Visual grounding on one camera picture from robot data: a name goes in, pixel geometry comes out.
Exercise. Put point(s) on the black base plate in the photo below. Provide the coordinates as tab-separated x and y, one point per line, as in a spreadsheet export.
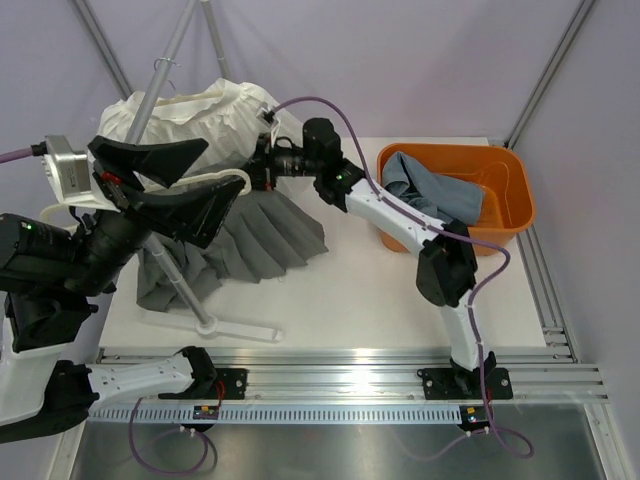
456	383
230	384

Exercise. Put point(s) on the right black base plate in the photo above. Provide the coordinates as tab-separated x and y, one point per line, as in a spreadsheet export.
456	383

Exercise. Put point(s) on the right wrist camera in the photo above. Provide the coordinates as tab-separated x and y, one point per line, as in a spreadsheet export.
271	125

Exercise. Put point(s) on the right frame post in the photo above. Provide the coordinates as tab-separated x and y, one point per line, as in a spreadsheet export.
572	30

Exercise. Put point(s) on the silver clothes rack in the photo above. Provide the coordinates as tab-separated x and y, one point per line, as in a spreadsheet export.
200	322

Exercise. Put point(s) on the aluminium mounting rail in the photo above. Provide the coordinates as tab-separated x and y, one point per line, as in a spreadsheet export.
362	375

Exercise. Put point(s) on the left frame post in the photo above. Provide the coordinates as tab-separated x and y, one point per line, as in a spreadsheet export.
89	22

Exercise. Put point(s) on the white pleated skirt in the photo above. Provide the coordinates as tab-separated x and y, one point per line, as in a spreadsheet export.
228	123

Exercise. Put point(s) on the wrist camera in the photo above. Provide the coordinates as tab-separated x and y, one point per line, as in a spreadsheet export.
70	175
271	125

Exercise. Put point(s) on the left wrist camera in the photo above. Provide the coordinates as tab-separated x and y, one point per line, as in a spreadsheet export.
70	175

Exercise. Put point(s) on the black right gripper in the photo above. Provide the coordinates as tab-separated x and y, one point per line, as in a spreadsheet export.
263	170

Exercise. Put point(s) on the blue denim skirt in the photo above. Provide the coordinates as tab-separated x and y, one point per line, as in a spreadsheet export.
436	195

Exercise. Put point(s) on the white slotted cable duct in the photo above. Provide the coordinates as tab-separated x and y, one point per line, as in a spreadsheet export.
265	414

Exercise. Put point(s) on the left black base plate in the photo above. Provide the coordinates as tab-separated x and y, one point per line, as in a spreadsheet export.
230	384

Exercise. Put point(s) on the orange plastic basket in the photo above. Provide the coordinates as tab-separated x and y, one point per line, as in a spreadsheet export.
508	207

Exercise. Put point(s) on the cream hanger of white skirt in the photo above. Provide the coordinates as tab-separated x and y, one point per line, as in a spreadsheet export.
208	94

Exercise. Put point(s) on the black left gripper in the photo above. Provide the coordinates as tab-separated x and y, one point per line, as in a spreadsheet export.
195	213

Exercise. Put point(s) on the grey pleated skirt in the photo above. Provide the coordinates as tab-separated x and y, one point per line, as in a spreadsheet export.
264	235

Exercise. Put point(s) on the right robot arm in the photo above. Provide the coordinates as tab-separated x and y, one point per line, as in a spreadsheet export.
447	265

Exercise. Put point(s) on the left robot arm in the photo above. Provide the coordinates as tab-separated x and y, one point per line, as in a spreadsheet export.
49	277

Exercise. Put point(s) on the frame post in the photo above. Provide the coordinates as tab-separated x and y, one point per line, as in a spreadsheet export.
89	22
572	30

